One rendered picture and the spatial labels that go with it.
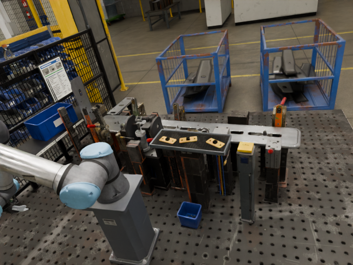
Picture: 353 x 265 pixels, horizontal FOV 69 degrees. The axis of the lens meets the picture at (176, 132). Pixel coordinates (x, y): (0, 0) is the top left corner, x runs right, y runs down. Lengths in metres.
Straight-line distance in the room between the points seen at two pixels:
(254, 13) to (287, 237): 8.29
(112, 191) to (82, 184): 0.21
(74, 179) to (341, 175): 1.43
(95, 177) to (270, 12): 8.67
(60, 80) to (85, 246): 1.27
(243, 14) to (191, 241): 8.36
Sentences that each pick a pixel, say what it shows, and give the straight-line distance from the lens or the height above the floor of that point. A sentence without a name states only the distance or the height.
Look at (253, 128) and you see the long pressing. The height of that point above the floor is 1.00.
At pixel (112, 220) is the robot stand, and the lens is 1.16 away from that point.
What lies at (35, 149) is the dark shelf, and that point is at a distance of 1.89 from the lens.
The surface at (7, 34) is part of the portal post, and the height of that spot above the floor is 1.37.
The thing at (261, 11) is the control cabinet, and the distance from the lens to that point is 9.22.
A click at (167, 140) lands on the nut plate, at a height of 1.17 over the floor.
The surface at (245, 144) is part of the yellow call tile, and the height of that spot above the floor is 1.16.
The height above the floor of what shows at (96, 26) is 1.30.
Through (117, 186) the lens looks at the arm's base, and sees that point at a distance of 1.08.
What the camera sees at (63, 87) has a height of 1.22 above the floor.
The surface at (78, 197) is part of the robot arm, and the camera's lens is 0.92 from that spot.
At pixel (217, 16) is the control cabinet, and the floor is 0.37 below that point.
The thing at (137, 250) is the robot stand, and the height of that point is 0.80.
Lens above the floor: 1.84
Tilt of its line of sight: 32 degrees down
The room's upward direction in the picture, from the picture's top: 12 degrees counter-clockwise
